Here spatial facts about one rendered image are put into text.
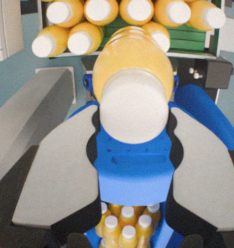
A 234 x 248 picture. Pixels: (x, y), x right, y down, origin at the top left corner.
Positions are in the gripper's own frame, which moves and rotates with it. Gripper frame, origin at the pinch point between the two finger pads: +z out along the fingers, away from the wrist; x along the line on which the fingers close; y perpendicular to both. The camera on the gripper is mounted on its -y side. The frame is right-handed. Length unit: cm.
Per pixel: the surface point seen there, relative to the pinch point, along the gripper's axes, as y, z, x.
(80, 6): -6.6, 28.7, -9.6
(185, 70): 32, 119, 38
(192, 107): 45, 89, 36
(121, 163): 16.0, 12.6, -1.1
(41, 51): 1.0, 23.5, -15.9
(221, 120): 42, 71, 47
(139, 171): 15.6, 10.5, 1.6
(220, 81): 9.1, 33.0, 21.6
